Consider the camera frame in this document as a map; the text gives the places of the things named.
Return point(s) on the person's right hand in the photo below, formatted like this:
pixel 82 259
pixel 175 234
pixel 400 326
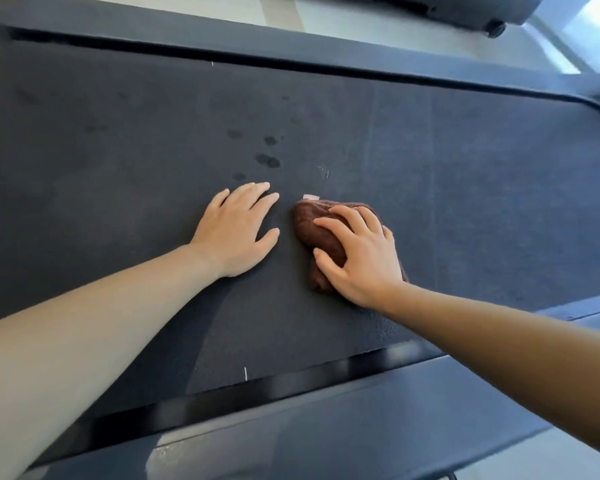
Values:
pixel 370 259

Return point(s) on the person's left hand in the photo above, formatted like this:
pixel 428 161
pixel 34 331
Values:
pixel 230 234

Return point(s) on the person's left thumb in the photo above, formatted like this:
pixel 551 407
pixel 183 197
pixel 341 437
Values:
pixel 267 240

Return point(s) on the person's right thumb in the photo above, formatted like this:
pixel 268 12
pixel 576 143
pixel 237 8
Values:
pixel 329 267

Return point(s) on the person's right little finger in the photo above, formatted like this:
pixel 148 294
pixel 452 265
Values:
pixel 388 235

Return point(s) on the person's left middle finger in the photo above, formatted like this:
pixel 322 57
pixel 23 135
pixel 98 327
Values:
pixel 255 193

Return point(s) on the person's right middle finger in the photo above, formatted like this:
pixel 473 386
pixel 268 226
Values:
pixel 350 217

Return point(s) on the person's left little finger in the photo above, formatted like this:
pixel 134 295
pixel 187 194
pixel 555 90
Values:
pixel 218 200

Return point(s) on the brown cleaning cloth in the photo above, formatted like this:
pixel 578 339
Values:
pixel 310 229

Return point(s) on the person's left forearm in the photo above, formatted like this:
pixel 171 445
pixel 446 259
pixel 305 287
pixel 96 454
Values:
pixel 80 334

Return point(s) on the person's right forearm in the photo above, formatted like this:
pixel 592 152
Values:
pixel 520 354

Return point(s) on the black treadmill belt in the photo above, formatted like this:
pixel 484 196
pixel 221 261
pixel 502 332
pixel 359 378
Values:
pixel 130 169

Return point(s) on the dark grey treadmill with wheel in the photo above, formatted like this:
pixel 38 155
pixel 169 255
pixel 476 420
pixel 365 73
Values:
pixel 455 7

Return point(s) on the dark grey treadmill side rail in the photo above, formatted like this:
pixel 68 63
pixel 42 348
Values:
pixel 290 44
pixel 355 424

